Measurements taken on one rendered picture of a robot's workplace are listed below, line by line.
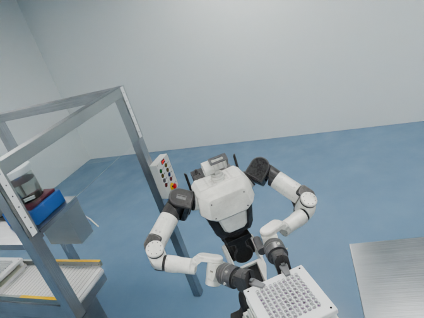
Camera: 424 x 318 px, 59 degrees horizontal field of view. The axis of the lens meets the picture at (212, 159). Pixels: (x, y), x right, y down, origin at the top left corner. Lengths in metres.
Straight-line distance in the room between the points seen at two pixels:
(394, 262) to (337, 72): 3.40
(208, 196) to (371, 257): 0.75
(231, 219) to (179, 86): 3.85
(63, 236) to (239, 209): 0.94
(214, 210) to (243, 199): 0.14
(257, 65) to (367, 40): 1.32
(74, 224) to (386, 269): 1.46
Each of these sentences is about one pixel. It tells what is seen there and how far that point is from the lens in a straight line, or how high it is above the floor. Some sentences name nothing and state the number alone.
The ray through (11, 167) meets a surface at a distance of 1.73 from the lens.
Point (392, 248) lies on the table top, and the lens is 1.84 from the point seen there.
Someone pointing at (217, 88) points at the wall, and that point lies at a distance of 5.26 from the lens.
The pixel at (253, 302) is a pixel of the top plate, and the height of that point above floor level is 1.07.
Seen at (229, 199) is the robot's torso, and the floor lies 1.21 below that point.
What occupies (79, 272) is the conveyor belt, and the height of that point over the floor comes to 0.91.
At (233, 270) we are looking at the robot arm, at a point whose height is 1.10.
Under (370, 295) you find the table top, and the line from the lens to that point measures 1.65.
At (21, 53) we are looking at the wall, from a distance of 6.48.
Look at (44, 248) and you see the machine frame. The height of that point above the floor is 1.29.
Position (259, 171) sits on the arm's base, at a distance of 1.80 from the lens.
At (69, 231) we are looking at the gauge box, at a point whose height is 1.20.
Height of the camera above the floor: 2.09
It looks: 24 degrees down
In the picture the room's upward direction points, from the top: 18 degrees counter-clockwise
